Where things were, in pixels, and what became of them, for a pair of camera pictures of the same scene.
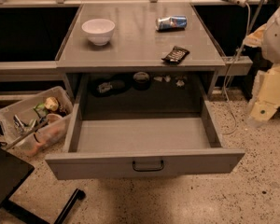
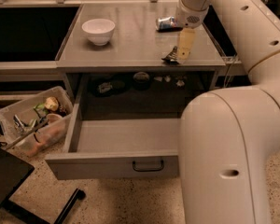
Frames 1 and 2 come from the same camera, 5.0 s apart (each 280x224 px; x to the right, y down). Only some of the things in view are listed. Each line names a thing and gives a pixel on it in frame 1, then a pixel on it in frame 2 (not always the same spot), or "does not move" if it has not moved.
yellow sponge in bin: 50,103 does not move
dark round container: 141,80 does not move
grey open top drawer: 142,146 does not move
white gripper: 277,36 -> 189,17
